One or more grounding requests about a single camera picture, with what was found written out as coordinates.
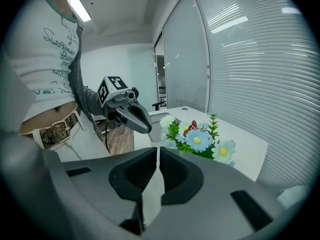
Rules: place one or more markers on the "snake-print belt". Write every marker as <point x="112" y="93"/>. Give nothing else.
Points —
<point x="55" y="132"/>

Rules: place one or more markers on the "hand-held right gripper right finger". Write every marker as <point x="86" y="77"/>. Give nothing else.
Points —
<point x="220" y="189"/>

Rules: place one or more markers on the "white table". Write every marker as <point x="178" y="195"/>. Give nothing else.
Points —
<point x="245" y="146"/>

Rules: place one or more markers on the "blue white flower bouquet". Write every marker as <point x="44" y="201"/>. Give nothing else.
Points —
<point x="197" y="139"/>

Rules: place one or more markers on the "glass partition with blinds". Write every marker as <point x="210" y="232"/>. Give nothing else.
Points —
<point x="250" y="84"/>

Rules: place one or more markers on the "black office chair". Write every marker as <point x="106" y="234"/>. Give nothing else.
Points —
<point x="158" y="105"/>

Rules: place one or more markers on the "person's torso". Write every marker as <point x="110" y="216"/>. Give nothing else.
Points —
<point x="37" y="59"/>

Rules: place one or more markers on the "ceiling tube light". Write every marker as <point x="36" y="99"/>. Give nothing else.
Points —
<point x="80" y="6"/>

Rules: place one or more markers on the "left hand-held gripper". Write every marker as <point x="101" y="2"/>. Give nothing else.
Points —
<point x="110" y="89"/>

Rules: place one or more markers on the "person's left forearm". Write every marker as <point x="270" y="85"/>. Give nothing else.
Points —
<point x="93" y="101"/>

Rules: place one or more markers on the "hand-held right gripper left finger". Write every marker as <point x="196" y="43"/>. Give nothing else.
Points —
<point x="100" y="184"/>

